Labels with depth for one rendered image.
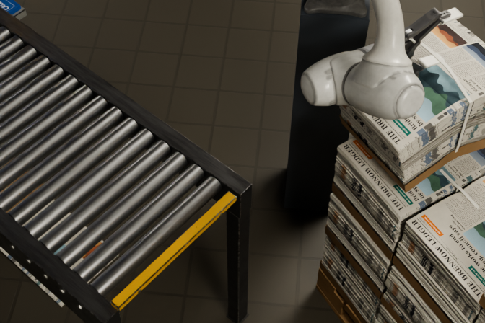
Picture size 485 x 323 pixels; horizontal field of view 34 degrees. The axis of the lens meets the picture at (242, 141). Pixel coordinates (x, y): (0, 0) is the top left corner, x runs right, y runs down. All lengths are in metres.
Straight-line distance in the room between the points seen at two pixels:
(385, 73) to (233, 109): 1.83
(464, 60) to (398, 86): 0.53
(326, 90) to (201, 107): 1.72
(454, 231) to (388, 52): 0.65
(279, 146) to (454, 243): 1.33
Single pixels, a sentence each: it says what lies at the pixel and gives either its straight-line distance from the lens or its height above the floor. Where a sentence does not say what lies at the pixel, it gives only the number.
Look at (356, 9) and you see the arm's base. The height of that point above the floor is 1.02.
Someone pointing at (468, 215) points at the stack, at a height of 0.83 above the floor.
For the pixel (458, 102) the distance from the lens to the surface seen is 1.98.
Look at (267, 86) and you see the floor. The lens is 3.47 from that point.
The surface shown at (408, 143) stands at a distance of 1.92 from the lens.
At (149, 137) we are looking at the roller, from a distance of 2.28.
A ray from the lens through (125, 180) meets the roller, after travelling 2.19.
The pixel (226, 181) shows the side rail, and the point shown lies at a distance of 2.16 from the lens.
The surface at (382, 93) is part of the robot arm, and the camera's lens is 1.60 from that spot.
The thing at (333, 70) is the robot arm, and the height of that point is 1.32.
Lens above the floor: 2.55
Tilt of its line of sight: 51 degrees down
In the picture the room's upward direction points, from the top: 1 degrees clockwise
